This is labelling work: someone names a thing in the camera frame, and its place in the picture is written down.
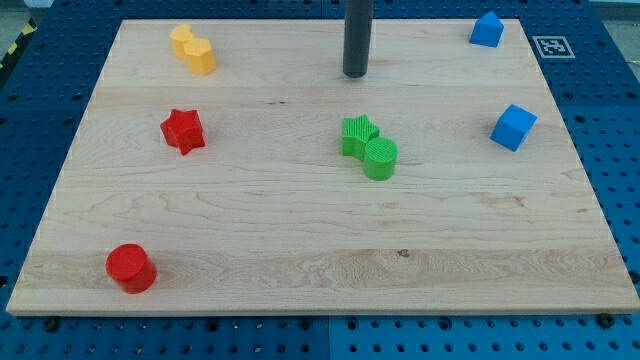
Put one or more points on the green star block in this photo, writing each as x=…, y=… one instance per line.
x=356, y=133

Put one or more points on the green cylinder block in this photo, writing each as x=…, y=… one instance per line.
x=380, y=155

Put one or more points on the light wooden board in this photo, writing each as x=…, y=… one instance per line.
x=270, y=218

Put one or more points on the red star block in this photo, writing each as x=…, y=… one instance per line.
x=183, y=130

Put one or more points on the yellow hexagon block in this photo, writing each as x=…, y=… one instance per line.
x=200, y=56

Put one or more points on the blue cube block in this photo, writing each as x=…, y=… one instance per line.
x=512, y=127

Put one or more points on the yellow heart block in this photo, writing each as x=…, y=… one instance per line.
x=179, y=37

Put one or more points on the red cylinder block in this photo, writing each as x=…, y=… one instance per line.
x=131, y=268

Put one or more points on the blue pentagon block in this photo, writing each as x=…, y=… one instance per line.
x=487, y=30

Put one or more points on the white fiducial marker tag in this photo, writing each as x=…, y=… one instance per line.
x=553, y=47

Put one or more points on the yellow black hazard tape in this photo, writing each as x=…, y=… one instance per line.
x=17, y=48

